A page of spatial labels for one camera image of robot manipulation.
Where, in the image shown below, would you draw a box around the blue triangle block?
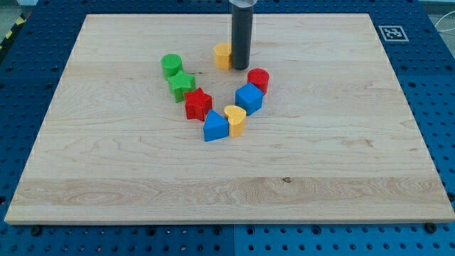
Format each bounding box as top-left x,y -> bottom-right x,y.
203,110 -> 229,142

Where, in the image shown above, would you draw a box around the yellow heart block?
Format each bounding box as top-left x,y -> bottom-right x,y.
224,105 -> 247,137

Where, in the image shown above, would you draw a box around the blue cube block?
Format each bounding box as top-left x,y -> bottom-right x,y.
235,82 -> 264,116

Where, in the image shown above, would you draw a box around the red star block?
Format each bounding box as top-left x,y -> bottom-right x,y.
184,87 -> 213,122

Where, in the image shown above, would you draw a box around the red cylinder block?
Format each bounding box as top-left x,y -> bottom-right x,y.
247,68 -> 270,95

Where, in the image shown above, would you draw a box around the green star block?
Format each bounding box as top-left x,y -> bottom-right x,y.
166,70 -> 196,102

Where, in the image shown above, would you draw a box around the yellow hexagon block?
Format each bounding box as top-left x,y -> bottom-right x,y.
213,43 -> 232,70

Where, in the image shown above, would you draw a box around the green cylinder block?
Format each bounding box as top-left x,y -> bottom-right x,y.
161,53 -> 183,79

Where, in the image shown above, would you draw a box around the light wooden board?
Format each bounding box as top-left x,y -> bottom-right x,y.
5,14 -> 454,225

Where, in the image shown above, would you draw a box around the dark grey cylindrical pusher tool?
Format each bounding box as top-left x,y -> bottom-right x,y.
230,0 -> 257,70

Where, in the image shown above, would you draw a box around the white fiducial marker tag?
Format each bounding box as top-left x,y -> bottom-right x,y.
378,25 -> 409,42

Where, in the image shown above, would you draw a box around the yellow black hazard tape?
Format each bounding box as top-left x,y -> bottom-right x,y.
1,13 -> 27,51

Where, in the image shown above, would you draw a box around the white cable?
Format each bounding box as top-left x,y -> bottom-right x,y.
434,9 -> 455,37

